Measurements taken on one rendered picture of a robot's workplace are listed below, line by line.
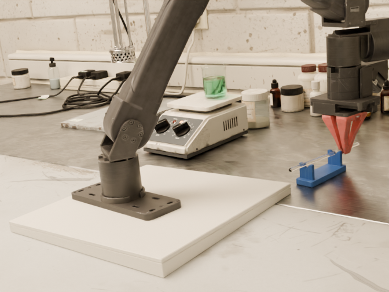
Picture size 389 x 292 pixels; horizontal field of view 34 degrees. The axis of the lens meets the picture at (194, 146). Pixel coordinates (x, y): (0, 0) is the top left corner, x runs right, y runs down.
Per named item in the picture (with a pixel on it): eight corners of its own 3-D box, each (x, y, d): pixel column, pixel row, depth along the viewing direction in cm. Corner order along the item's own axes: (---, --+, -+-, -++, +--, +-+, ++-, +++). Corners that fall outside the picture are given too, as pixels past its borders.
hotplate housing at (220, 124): (187, 161, 122) (183, 121, 119) (141, 152, 130) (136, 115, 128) (256, 131, 137) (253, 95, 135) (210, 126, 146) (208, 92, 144)
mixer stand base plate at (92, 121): (113, 132, 148) (113, 128, 148) (58, 126, 161) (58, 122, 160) (192, 103, 171) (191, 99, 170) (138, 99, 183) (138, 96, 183)
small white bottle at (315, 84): (314, 117, 144) (312, 83, 142) (308, 115, 147) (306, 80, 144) (326, 115, 145) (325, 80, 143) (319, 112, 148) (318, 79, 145)
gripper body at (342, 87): (330, 101, 114) (329, 61, 112) (381, 106, 106) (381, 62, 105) (308, 108, 109) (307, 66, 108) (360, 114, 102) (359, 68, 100)
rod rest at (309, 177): (312, 188, 101) (311, 167, 100) (295, 184, 104) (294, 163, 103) (347, 170, 108) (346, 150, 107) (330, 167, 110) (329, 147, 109)
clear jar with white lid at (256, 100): (259, 121, 146) (256, 87, 143) (275, 125, 141) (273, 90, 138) (238, 127, 143) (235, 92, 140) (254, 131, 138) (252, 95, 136)
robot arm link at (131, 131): (129, 109, 101) (95, 115, 99) (142, 117, 93) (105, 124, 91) (135, 147, 102) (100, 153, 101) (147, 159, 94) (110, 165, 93)
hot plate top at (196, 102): (207, 112, 125) (206, 107, 125) (165, 107, 133) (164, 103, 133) (244, 98, 134) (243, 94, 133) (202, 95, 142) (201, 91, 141)
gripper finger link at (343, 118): (334, 145, 115) (333, 95, 113) (369, 150, 110) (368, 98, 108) (312, 154, 111) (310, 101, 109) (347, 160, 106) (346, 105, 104)
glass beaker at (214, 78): (208, 103, 130) (204, 65, 128) (200, 99, 135) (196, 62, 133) (235, 99, 131) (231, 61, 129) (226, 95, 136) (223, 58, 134)
